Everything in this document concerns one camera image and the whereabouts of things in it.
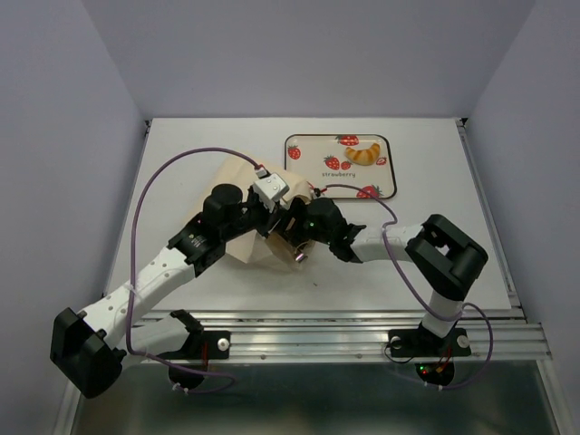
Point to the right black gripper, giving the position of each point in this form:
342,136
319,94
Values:
296,210

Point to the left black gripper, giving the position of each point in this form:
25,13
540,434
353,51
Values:
270,217

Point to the metal tongs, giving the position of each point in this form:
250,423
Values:
300,257

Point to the beige paper bag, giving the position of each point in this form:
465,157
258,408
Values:
251,248

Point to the fake croissant bread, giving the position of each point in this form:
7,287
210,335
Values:
363,157

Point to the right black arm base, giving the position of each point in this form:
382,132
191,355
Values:
412,344

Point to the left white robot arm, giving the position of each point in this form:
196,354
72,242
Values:
84,344

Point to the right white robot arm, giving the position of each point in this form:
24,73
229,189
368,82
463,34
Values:
447,258

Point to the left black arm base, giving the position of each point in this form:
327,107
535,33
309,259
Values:
189,366

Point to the strawberry print tray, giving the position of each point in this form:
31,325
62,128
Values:
319,158

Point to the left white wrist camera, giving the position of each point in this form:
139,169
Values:
270,189

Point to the aluminium mounting rail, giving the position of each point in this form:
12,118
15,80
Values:
360,336

